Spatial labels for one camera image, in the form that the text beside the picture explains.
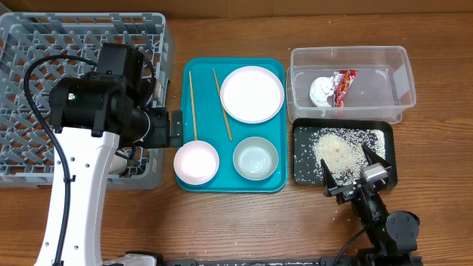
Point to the wooden chopstick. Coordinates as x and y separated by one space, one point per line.
193 112
230 137

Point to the grey-green bowl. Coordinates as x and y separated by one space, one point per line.
255 158

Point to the pink saucer plate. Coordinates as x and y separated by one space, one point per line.
196 162

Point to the white round plate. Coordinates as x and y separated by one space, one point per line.
252 94

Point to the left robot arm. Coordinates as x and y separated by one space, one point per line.
91 118

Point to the clear plastic waste bin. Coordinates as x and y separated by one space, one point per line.
382 89

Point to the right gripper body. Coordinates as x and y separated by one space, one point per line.
349 187

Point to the teal serving tray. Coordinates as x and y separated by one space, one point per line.
211 125

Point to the black waste tray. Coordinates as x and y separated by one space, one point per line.
359 124

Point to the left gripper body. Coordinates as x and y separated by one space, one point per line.
160 135

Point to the white napkin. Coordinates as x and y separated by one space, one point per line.
320 90

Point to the white rice grains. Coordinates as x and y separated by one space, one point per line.
339 148

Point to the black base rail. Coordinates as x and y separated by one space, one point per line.
144 258

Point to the red snack wrapper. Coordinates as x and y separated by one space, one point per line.
342 82

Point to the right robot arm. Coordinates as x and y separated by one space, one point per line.
393 235

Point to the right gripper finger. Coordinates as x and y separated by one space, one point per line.
329 183
372 158

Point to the white cup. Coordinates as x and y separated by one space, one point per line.
118 165

